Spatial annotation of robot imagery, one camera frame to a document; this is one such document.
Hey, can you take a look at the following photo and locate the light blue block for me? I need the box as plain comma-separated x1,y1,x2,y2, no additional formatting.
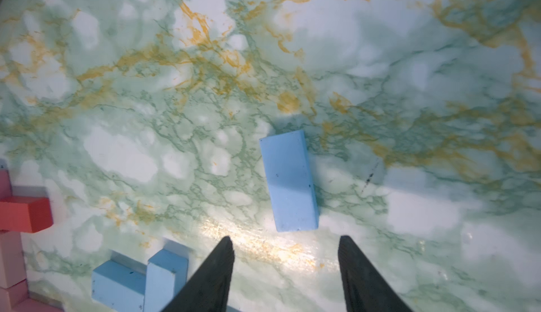
92,251,147,311
259,130,319,232
144,241,190,312

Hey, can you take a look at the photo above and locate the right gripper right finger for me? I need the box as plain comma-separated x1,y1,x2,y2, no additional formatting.
338,235,412,312

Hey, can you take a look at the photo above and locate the pink block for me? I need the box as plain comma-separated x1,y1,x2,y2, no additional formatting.
0,230,26,289
0,168,12,200
0,280,29,312
11,298,63,312

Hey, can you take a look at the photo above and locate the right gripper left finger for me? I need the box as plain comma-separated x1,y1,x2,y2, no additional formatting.
163,236,235,312

